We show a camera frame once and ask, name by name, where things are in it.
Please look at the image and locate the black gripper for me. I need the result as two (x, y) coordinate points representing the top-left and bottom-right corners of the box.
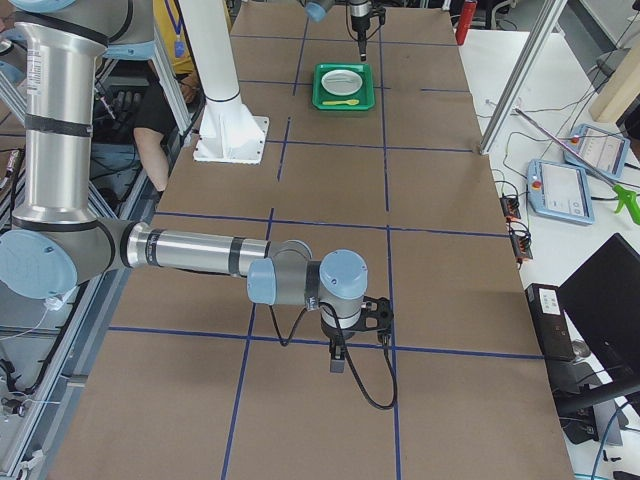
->
(348, 14), (370, 61)
(321, 313), (367, 373)

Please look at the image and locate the yellow plastic spoon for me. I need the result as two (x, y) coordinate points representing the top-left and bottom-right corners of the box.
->
(322, 98), (360, 106)

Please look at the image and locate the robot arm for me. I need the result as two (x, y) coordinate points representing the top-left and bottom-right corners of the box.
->
(303, 0), (374, 62)
(1, 1), (368, 372)

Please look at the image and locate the white round plate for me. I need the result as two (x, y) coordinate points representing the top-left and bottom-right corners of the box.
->
(321, 69), (363, 96)

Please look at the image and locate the green plastic tray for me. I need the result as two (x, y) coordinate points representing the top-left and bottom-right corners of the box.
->
(311, 63), (376, 111)

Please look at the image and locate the red cylinder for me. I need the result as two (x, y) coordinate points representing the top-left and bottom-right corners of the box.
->
(455, 0), (477, 46)

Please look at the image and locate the brown paper table cover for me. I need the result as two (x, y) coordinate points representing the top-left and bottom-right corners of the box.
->
(49, 3), (573, 479)

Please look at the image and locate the person in yellow shirt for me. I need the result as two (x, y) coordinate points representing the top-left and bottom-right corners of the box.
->
(153, 0), (200, 104)

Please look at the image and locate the black computer box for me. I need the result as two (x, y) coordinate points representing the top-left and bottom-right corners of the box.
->
(525, 283), (575, 362)

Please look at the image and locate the small orange electronics board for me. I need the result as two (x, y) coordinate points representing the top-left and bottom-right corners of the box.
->
(499, 195), (521, 220)

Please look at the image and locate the person in black shirt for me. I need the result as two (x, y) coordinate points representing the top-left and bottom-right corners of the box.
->
(107, 73), (176, 195)

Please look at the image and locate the near blue teach pendant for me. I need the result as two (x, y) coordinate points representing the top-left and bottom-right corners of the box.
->
(527, 159), (595, 225)

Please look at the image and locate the blue teach pendant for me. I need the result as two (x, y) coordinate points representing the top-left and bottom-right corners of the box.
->
(527, 159), (595, 225)
(566, 124), (630, 181)

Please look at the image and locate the black monitor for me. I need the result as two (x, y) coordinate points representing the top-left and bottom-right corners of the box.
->
(556, 233), (639, 415)

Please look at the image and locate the far blue teach pendant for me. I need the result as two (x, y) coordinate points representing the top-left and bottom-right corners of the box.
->
(566, 124), (630, 181)

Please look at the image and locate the reacher grabber tool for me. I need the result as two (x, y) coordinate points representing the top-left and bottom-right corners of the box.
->
(513, 108), (640, 225)

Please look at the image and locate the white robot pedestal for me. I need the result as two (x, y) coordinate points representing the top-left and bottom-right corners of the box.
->
(179, 0), (269, 165)

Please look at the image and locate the aluminium frame post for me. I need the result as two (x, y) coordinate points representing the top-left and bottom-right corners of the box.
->
(479, 0), (568, 155)

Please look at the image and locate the aluminium frame rack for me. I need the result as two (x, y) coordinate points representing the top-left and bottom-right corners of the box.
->
(1, 47), (191, 479)

